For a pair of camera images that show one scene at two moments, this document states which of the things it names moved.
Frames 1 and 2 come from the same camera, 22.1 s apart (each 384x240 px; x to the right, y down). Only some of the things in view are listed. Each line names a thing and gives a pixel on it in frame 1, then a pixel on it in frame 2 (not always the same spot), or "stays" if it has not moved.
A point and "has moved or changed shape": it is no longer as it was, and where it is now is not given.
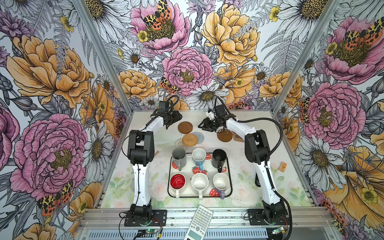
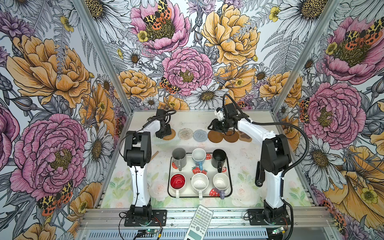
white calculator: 199,224 stays
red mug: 177,181 stays
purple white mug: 221,181 stays
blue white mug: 198,155 stays
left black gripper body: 173,117 to 164,131
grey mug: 179,158 stays
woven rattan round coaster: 190,140 to 171,136
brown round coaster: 185,127 to 215,137
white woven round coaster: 178,143 to 185,134
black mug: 219,156 stays
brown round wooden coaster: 224,135 has moved or changed shape
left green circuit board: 146,233 stays
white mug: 200,182 stays
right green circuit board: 276,231 stays
